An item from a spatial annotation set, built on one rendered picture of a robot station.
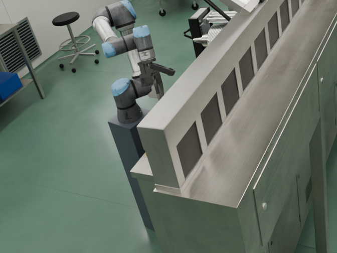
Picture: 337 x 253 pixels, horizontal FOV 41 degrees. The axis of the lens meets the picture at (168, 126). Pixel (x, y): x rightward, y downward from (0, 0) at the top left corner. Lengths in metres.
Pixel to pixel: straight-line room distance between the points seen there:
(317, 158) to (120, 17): 1.25
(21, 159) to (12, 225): 0.90
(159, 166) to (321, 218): 1.48
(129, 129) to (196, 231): 1.37
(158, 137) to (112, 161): 2.83
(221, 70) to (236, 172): 0.32
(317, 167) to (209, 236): 1.12
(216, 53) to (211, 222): 0.51
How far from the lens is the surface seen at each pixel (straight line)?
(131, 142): 2.66
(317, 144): 2.23
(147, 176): 2.23
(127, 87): 2.57
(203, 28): 2.41
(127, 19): 2.55
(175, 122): 1.16
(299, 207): 2.75
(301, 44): 1.89
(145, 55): 2.11
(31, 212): 3.82
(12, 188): 4.18
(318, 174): 2.35
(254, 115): 1.49
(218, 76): 1.38
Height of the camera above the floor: 2.26
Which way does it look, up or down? 33 degrees down
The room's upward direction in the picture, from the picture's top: 15 degrees counter-clockwise
